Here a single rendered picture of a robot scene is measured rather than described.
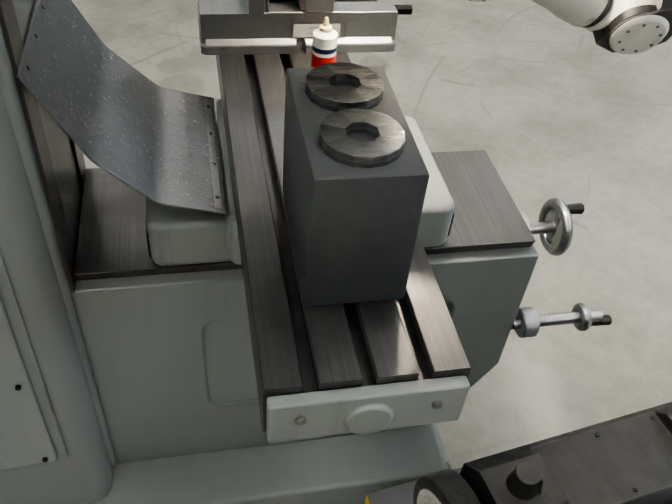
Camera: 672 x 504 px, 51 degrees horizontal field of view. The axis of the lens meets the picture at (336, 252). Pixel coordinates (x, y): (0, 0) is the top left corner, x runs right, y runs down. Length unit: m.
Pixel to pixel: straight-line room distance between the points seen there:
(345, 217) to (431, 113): 2.27
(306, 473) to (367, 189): 0.94
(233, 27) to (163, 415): 0.74
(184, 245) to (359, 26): 0.50
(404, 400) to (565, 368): 1.36
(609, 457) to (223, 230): 0.70
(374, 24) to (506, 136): 1.68
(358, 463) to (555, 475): 0.52
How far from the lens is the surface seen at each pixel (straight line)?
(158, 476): 1.57
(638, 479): 1.24
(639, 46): 1.12
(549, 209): 1.51
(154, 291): 1.18
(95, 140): 1.04
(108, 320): 1.23
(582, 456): 1.22
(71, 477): 1.51
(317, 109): 0.80
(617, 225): 2.66
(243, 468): 1.56
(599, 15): 1.09
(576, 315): 1.49
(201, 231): 1.10
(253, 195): 0.97
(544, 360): 2.11
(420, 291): 0.86
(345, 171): 0.71
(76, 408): 1.34
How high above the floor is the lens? 1.56
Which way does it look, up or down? 43 degrees down
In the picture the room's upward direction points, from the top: 6 degrees clockwise
